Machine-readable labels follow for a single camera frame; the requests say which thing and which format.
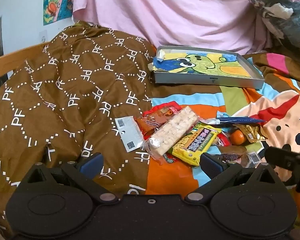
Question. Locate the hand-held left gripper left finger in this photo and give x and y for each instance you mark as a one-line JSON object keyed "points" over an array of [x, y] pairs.
{"points": [[91, 164]]}

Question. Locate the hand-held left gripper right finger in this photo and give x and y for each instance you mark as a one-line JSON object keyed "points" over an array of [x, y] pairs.
{"points": [[210, 166]]}

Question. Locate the yellow biscuit packet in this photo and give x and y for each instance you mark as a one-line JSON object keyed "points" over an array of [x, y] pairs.
{"points": [[195, 145]]}

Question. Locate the gold foil snack packet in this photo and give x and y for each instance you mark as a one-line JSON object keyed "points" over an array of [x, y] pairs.
{"points": [[253, 131]]}

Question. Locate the silver snack packet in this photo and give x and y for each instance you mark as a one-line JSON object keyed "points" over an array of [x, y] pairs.
{"points": [[128, 135]]}

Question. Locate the clear rice cracker packet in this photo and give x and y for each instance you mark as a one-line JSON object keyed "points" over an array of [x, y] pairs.
{"points": [[170, 132]]}

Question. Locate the light blue snack packet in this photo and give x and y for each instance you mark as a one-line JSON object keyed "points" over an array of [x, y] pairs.
{"points": [[222, 115]]}

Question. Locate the long dark blue packet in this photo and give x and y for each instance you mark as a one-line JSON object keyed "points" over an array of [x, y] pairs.
{"points": [[240, 120]]}

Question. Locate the red spicy snack packet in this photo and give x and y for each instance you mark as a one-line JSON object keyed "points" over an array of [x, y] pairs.
{"points": [[152, 120]]}

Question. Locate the grey shallow box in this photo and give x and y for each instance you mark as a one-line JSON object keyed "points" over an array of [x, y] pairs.
{"points": [[205, 81]]}

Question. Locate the colourful cartoon blanket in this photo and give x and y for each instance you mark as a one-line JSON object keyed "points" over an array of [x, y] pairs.
{"points": [[272, 115]]}

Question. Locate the mandarin orange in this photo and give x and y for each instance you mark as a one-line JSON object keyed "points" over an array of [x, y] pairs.
{"points": [[237, 137]]}

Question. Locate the brown letter-patterned blanket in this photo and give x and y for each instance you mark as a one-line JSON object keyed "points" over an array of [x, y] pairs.
{"points": [[65, 80]]}

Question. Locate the plastic-wrapped dark patterned quilt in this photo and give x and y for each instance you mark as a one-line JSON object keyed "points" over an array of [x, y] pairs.
{"points": [[290, 17]]}

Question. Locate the pink bed sheet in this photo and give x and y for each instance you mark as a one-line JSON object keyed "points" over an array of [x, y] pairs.
{"points": [[165, 10]]}

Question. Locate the wooden bed frame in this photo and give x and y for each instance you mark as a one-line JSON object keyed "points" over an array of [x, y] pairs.
{"points": [[5, 65]]}

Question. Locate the white wall socket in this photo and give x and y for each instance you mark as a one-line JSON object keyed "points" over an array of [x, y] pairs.
{"points": [[43, 36]]}

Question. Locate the cartoon wall poster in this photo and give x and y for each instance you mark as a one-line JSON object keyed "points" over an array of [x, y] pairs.
{"points": [[55, 5]]}

